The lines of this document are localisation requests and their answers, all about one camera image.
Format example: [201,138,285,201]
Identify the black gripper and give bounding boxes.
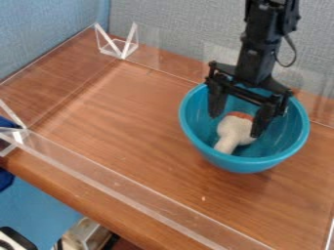
[204,61,292,138]

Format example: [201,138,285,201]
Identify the white frame under table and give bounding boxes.
[50,218,112,250]

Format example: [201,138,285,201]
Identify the black white object below table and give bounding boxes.
[0,227,37,250]

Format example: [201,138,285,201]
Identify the clear acrylic barrier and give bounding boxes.
[0,29,334,250]

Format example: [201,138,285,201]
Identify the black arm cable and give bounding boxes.
[272,33,299,68]

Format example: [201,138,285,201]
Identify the white toy mushroom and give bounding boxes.
[213,111,255,154]

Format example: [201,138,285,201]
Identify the clear acrylic corner bracket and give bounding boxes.
[93,22,138,60]

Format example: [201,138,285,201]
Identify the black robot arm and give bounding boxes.
[204,0,301,138]

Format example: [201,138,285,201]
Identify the blue object at left edge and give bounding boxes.
[0,115,21,192]

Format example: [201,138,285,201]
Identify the blue plastic bowl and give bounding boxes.
[178,84,309,174]

